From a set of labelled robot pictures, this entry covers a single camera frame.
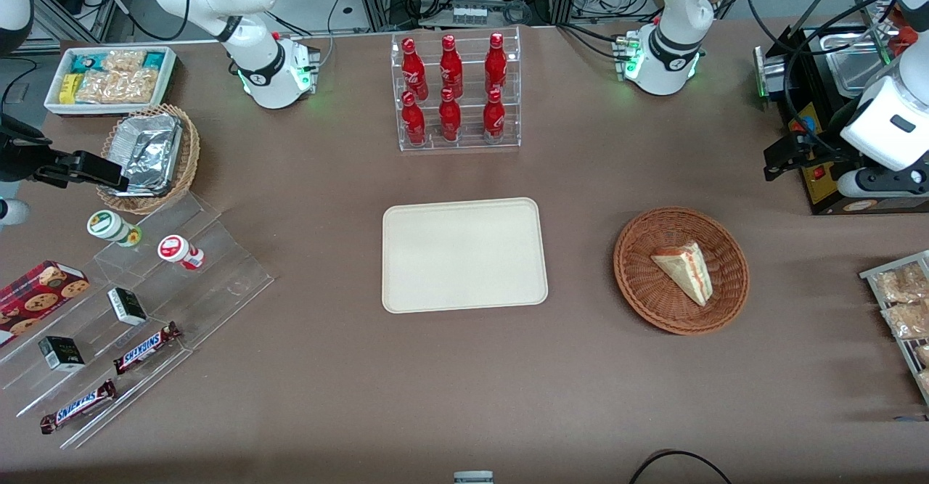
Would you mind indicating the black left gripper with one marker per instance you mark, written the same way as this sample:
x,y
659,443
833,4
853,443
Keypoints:
x,y
819,152

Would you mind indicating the clear acrylic stepped stand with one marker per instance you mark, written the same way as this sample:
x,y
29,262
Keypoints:
x,y
232,281

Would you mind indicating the aluminium foil container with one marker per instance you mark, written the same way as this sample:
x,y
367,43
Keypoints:
x,y
149,150

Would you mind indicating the round brown wicker basket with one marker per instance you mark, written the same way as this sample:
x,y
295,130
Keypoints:
x,y
649,295

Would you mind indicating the white power strip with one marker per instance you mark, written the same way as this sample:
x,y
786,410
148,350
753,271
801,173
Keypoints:
x,y
469,14

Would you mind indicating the red cola bottle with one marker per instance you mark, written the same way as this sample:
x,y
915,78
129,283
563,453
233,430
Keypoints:
x,y
493,117
414,121
414,70
496,63
451,67
450,117

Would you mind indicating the beige plastic tray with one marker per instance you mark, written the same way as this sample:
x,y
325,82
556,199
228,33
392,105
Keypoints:
x,y
428,266

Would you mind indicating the red lid yogurt cup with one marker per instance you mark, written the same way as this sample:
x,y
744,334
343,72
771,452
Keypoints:
x,y
176,249

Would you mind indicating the triangular sandwich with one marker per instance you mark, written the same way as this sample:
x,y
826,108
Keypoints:
x,y
686,273

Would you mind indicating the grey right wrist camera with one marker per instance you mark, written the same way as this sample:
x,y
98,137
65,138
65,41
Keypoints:
x,y
13,212

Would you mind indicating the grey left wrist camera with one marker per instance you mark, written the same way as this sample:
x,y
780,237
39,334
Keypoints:
x,y
853,183

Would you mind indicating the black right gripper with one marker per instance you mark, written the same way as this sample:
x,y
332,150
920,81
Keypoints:
x,y
16,162

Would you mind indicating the clear acrylic bottle rack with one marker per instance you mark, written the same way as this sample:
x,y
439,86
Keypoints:
x,y
433,141

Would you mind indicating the light wicker basket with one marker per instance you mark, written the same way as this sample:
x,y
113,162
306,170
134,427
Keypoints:
x,y
190,157

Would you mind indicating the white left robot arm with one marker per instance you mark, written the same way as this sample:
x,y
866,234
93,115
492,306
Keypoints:
x,y
675,5

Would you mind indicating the teal snack packet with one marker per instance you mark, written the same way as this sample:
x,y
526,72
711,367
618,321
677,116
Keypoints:
x,y
88,62
154,60

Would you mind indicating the steel warmer pan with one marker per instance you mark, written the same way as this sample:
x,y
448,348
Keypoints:
x,y
853,74

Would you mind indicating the yellow snack packet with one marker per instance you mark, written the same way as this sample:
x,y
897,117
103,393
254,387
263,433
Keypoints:
x,y
70,88

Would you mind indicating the clear rice cracker bag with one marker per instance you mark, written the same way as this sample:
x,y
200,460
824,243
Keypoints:
x,y
125,61
116,86

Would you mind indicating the green lid yogurt cup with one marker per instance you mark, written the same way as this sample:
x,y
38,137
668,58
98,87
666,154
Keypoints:
x,y
109,225

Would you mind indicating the small grey device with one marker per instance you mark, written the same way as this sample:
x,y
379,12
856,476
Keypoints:
x,y
473,478

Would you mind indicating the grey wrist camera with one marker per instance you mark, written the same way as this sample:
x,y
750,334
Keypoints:
x,y
853,183
13,212

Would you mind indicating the clear fried snack bag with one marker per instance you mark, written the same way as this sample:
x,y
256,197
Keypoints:
x,y
925,382
903,284
923,355
911,321

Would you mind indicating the red cookie box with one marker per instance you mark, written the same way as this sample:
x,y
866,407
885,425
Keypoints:
x,y
29,299

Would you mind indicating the black food warmer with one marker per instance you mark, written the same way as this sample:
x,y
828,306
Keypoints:
x,y
824,190

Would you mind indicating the small black box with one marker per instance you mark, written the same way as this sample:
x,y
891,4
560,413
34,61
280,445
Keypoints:
x,y
127,306
61,353

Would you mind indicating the snickers bar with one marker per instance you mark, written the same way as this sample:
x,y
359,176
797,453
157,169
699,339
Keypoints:
x,y
145,348
78,406

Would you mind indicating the white rectangular snack bin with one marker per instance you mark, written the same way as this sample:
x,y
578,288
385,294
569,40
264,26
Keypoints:
x,y
52,103

